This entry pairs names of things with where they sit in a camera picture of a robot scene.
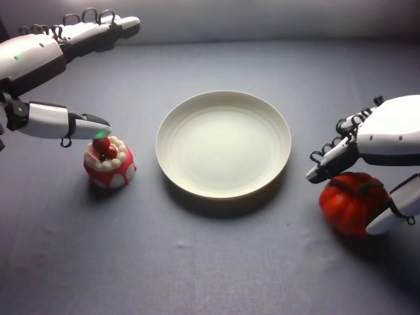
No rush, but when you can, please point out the white round plate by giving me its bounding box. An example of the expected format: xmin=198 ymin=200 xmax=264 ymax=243
xmin=156 ymin=91 xmax=293 ymax=201

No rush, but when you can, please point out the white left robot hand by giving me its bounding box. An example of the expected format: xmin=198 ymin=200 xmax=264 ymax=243
xmin=0 ymin=7 xmax=142 ymax=149

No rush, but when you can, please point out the toy strawberry cake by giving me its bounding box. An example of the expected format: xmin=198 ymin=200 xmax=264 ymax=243
xmin=83 ymin=135 xmax=138 ymax=193

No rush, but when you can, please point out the grey table cloth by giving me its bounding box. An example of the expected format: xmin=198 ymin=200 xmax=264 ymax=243
xmin=0 ymin=39 xmax=420 ymax=315

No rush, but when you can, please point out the orange toy pumpkin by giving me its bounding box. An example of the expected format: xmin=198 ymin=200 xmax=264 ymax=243
xmin=318 ymin=171 xmax=391 ymax=238

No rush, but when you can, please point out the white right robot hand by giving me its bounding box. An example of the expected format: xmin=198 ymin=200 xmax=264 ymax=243
xmin=305 ymin=94 xmax=420 ymax=236

